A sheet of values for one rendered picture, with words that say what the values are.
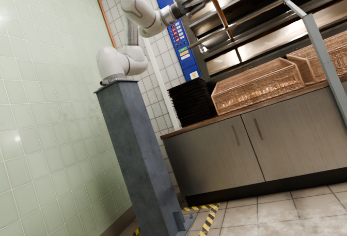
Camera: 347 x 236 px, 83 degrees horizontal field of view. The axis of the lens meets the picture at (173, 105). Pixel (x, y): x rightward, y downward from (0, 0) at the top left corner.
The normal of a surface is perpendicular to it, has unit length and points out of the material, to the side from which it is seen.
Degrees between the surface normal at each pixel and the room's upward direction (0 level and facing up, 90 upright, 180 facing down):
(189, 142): 90
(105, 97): 90
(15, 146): 90
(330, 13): 70
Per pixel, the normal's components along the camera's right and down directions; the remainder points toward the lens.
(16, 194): 0.86, -0.33
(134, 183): -0.43, 0.09
